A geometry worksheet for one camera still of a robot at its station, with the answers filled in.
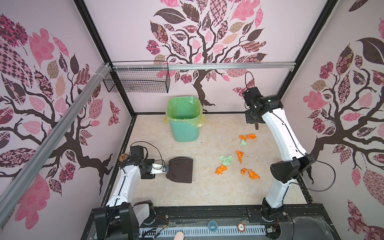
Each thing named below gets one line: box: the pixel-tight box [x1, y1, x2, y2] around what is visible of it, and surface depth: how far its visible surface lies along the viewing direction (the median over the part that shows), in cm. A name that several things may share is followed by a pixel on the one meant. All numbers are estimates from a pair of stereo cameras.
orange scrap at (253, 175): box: [248, 169, 261, 180], surface depth 88 cm
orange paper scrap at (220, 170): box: [214, 164, 228, 175], surface depth 91 cm
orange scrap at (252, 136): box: [246, 133, 257, 140], surface depth 106 cm
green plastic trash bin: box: [169, 120, 200, 142], surface depth 100 cm
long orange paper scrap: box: [236, 150, 244, 164], surface depth 97 cm
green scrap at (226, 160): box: [217, 154, 235, 166], surface depth 96 cm
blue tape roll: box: [207, 220, 218, 232], surface depth 71 cm
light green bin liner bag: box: [163, 96, 206, 127], surface depth 97 cm
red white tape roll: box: [236, 222, 246, 233], surface depth 72 cm
